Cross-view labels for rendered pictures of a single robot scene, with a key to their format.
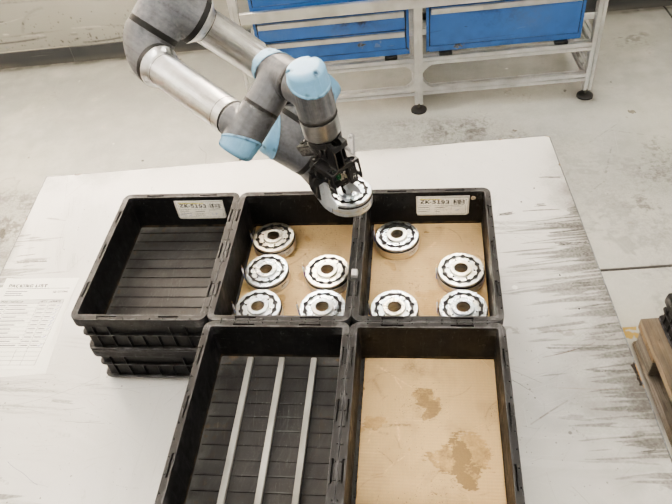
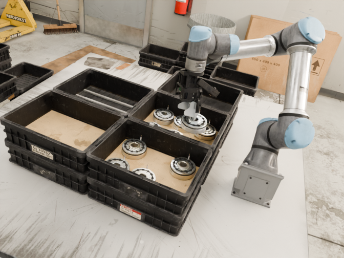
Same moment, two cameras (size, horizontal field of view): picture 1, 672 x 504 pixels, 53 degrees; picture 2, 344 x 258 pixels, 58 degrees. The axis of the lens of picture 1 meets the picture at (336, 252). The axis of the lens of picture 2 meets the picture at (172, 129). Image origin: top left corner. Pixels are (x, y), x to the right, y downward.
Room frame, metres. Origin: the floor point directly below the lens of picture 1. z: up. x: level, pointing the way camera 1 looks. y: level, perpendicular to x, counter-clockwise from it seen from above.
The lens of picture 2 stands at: (1.16, -1.09, 1.68)
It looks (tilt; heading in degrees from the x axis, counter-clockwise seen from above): 35 degrees down; 96
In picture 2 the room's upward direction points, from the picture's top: 10 degrees clockwise
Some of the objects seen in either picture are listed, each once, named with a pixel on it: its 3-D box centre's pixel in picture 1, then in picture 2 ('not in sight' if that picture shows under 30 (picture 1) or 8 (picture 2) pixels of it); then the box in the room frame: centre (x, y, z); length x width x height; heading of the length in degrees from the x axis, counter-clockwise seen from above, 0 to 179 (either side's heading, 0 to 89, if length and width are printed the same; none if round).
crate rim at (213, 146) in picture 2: (290, 253); (180, 117); (1.06, 0.10, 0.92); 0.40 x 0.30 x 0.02; 169
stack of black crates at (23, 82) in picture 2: not in sight; (24, 93); (-0.28, 0.85, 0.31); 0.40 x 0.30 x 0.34; 84
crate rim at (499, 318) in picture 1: (426, 252); (152, 153); (1.00, -0.19, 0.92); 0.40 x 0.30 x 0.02; 169
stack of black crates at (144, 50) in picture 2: not in sight; (159, 67); (0.58, 1.92, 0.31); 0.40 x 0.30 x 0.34; 174
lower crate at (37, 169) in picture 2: not in sight; (67, 149); (0.61, -0.12, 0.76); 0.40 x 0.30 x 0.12; 169
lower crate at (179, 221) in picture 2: not in sight; (148, 183); (1.00, -0.19, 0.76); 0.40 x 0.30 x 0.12; 169
